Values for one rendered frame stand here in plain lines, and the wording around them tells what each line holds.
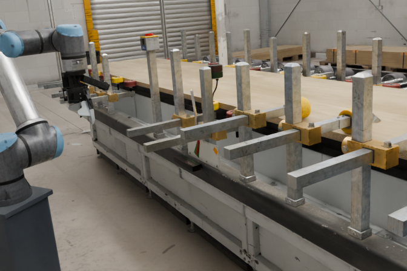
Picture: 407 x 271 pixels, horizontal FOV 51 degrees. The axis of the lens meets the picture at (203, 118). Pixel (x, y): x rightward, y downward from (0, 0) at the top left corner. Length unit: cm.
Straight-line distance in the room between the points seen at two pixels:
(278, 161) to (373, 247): 66
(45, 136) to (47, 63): 742
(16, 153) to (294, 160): 115
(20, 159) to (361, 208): 136
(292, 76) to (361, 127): 27
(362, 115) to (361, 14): 891
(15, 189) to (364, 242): 137
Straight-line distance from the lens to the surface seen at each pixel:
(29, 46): 166
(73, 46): 161
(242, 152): 114
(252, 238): 209
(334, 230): 127
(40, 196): 198
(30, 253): 203
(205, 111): 171
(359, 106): 111
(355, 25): 1010
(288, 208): 139
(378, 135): 144
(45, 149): 198
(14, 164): 193
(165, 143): 159
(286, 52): 1031
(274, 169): 178
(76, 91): 163
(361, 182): 117
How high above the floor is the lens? 132
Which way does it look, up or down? 14 degrees down
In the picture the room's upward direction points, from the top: 4 degrees counter-clockwise
